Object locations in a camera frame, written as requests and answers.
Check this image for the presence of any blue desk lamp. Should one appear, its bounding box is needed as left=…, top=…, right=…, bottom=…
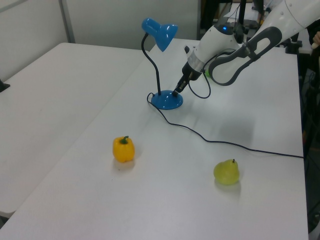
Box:
left=141, top=17, right=184, bottom=111

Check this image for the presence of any black lamp power cord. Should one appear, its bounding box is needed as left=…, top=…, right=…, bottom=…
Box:
left=146, top=92, right=305, bottom=160

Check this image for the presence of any grey metal corner post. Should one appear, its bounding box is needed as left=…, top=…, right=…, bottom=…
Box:
left=59, top=0, right=76, bottom=44

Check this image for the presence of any black stand behind arm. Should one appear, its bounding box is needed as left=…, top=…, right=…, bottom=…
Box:
left=236, top=0, right=248, bottom=26

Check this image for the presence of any black clamp block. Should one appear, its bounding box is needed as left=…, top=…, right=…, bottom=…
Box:
left=284, top=37, right=304, bottom=55

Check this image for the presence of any green pear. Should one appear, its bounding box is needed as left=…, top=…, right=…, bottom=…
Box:
left=212, top=158, right=241, bottom=186

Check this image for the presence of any yellow bell pepper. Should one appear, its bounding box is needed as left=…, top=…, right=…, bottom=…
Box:
left=111, top=135, right=136, bottom=164

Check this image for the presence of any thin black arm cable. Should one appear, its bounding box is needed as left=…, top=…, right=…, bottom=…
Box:
left=187, top=66, right=212, bottom=99

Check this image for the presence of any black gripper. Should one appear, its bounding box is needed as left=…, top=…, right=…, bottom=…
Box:
left=171, top=61, right=203, bottom=97

